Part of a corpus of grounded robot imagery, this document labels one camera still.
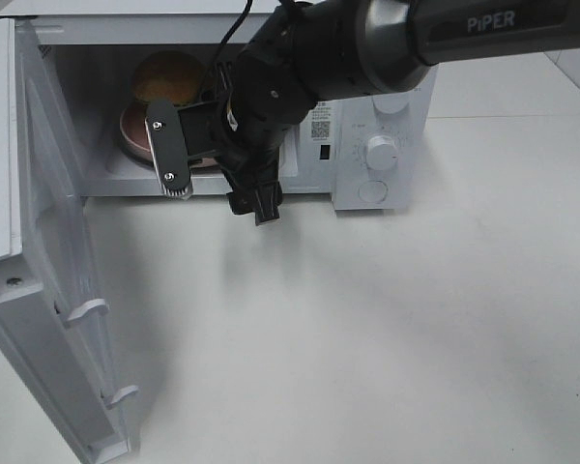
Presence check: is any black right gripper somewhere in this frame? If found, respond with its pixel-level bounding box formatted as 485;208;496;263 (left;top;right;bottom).
179;43;316;226

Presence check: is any round white door button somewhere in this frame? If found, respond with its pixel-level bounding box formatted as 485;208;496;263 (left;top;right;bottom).
358;180;389;204

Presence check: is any white microwave knob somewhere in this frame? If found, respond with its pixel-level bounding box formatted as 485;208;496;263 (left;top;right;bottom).
371;93;410;115
365;135;398;171

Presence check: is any pink plate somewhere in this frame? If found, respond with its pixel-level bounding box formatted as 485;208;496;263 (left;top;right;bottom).
119;99;218;170

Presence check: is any burger with sesame bun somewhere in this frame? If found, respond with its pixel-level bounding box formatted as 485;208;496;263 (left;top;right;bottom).
130;50;205;106

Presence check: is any white microwave door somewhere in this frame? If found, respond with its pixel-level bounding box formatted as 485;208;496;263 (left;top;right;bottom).
0;17;136;463

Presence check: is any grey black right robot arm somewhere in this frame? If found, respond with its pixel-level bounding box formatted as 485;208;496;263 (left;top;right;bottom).
181;0;580;224

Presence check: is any white microwave oven body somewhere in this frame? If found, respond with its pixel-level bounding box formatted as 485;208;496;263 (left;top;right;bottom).
0;1;435;211

